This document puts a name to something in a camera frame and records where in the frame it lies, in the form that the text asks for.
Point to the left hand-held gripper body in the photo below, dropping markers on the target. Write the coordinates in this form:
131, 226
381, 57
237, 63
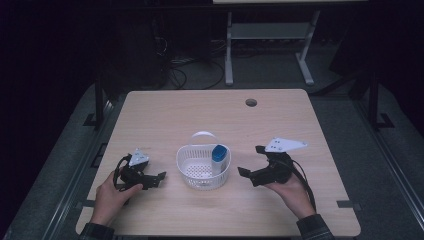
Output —
138, 158

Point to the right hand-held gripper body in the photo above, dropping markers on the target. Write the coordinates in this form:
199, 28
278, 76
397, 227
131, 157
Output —
273, 171

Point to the white bottle with blue cap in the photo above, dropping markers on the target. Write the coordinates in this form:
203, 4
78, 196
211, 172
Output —
218, 161

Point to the white slatted plastic basket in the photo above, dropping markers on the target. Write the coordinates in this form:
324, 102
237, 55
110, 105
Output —
200, 171

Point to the person's right hand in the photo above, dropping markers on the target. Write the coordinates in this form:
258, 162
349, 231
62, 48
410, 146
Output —
295, 196

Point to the person's left hand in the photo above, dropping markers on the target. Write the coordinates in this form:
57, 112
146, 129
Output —
110, 200

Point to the grey tape strip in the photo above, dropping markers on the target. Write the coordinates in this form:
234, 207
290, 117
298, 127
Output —
346, 204

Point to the white metal stand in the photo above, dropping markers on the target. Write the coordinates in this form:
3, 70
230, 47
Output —
266, 31

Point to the black upright post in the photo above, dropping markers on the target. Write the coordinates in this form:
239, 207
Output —
373, 100
98, 103

